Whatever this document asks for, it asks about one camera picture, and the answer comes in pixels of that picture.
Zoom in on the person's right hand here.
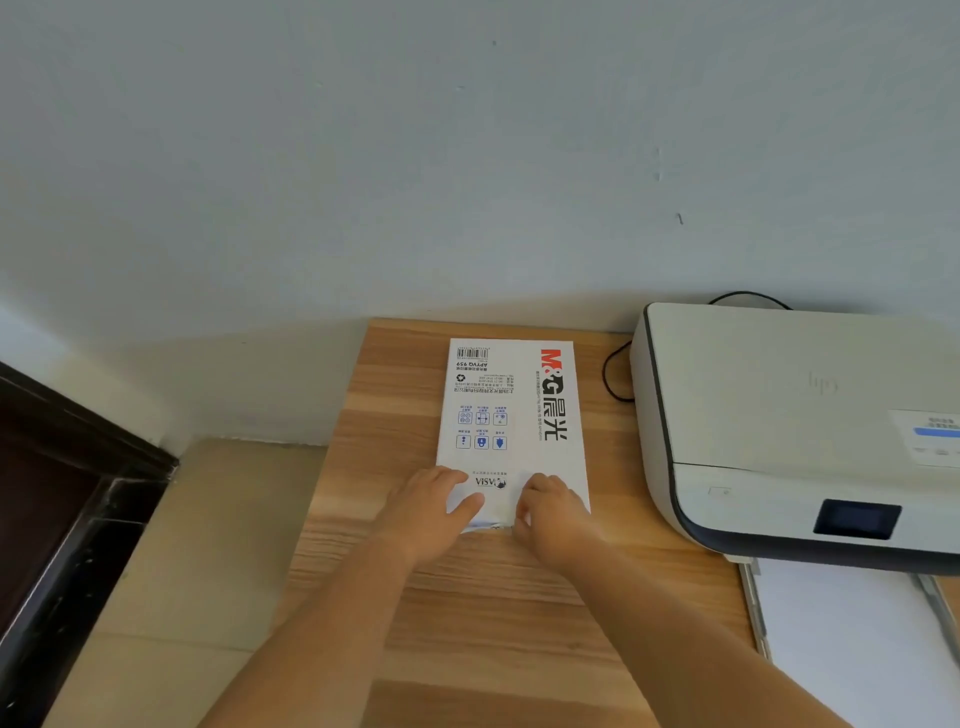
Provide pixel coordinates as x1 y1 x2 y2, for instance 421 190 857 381
512 473 606 573

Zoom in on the person's left hand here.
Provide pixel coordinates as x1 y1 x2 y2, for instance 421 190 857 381
372 466 486 565

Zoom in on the white paper ream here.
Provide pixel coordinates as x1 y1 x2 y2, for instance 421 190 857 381
435 338 592 534

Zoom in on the person's left forearm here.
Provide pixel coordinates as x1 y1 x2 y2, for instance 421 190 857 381
198 534 436 728

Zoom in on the person's right forearm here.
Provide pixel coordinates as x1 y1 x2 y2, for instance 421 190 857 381
556 541 852 728

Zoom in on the white printer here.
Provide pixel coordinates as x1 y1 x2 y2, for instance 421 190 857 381
630 302 960 577

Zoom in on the printer paper tray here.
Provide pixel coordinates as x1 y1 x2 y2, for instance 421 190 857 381
738 556 960 728

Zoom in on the white sticker label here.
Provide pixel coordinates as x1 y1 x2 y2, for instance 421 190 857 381
888 409 960 469

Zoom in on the black power cable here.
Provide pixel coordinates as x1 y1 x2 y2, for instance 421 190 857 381
603 291 795 404

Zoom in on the dark wooden door frame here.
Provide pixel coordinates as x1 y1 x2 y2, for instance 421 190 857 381
0 361 180 728

